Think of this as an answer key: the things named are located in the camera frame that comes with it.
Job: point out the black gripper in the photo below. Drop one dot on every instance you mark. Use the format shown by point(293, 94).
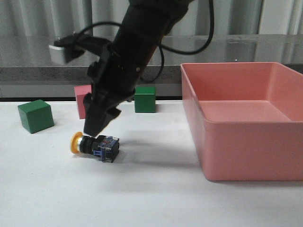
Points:
point(113, 78)

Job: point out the yellow push button switch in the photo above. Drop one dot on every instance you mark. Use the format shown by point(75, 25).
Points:
point(106, 148)

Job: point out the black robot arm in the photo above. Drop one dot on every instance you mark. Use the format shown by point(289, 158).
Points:
point(148, 21)

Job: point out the pink cube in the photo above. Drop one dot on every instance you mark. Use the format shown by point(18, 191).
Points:
point(80, 93)

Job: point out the right green cube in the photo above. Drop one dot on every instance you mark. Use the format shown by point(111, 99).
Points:
point(145, 100)

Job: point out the green cube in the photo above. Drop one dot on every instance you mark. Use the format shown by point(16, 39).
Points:
point(36, 116)
point(145, 100)

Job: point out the left green cube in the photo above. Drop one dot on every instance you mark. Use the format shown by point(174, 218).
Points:
point(36, 116)

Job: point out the grey curtain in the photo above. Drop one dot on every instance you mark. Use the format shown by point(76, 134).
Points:
point(36, 18)

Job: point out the pink plastic bin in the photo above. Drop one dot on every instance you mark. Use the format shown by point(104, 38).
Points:
point(246, 120)

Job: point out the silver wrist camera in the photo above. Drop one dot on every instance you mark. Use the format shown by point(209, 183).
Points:
point(62, 51)

